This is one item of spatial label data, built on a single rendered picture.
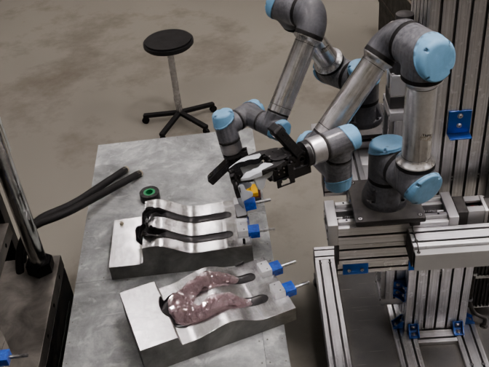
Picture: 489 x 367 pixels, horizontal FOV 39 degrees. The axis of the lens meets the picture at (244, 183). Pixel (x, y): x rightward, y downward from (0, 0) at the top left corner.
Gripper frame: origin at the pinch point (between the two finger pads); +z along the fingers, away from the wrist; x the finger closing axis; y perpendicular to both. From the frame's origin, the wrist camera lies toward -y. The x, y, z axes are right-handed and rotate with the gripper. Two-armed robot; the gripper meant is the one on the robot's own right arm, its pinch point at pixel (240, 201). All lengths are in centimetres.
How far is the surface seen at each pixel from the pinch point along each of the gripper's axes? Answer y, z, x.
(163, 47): -38, -2, 203
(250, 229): 1.9, 5.5, -11.6
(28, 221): -71, -18, -11
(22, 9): -192, 4, 456
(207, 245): -14.0, 5.7, -14.9
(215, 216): -10.2, 4.3, 0.6
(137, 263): -38.5, 4.9, -17.4
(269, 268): 5.9, 10.7, -29.0
